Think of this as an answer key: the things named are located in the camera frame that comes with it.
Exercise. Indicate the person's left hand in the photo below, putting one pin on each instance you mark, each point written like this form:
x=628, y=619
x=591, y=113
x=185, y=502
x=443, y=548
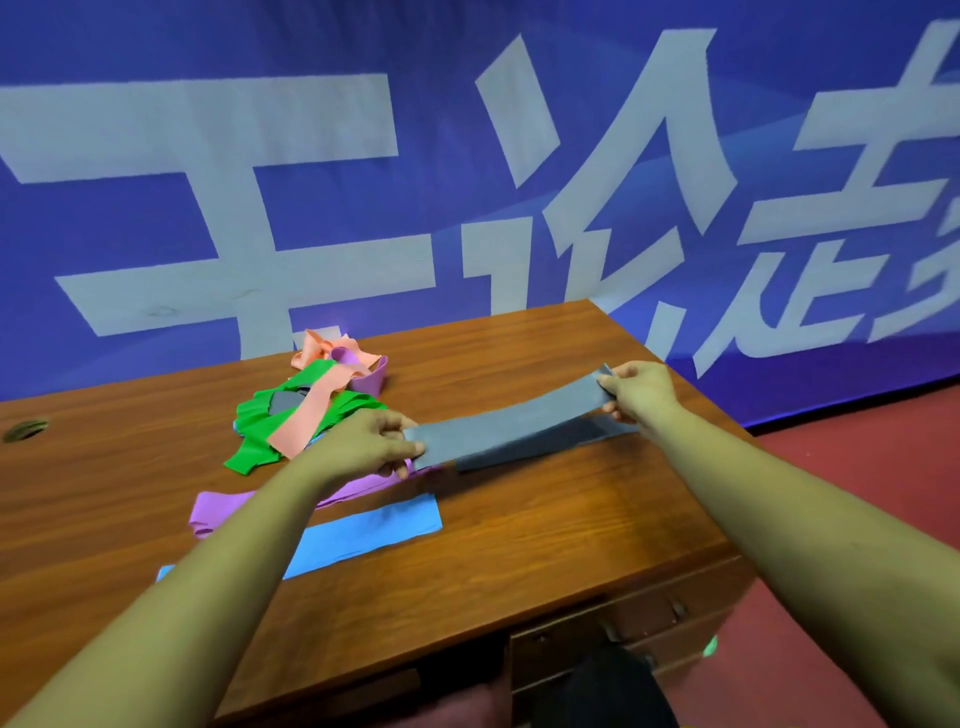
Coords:
x=352, y=450

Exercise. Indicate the person's right hand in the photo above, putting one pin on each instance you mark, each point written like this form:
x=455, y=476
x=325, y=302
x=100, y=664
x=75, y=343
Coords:
x=646, y=391

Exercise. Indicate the person's left thumb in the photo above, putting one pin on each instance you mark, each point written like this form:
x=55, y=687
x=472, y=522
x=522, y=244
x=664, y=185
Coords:
x=394, y=421

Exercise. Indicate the person's right thumb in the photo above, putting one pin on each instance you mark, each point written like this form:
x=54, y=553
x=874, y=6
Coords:
x=615, y=381

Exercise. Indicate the person's left forearm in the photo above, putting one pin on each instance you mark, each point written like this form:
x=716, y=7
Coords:
x=187, y=592

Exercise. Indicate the person's right forearm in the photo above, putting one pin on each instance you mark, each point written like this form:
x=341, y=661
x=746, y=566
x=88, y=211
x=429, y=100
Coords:
x=802, y=540

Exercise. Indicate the small purple elastic band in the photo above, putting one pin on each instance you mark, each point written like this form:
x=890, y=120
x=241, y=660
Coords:
x=369, y=379

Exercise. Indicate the orange elastic band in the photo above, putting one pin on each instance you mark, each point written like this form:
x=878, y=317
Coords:
x=304, y=424

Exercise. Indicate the dark grey elastic band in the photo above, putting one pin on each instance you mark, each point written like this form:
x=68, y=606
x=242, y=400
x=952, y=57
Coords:
x=286, y=402

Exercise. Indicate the blue elastic band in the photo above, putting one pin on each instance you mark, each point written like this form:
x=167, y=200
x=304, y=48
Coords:
x=367, y=532

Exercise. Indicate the green elastic band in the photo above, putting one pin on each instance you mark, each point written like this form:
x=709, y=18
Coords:
x=259, y=439

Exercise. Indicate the brown wooden desk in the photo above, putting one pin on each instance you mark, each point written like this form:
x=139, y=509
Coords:
x=510, y=540

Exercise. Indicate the long purple elastic band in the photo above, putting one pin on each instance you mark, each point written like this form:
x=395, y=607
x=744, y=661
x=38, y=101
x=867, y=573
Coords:
x=221, y=510

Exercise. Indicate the wooden desk drawer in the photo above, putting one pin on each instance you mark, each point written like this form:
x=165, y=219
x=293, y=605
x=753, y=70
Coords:
x=645, y=611
x=675, y=652

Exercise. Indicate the blue banner with white characters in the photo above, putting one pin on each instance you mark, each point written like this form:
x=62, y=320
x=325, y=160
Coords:
x=420, y=150

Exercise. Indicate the person's leg in dark trousers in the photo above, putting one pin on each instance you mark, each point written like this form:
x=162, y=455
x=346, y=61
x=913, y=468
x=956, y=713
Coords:
x=600, y=694

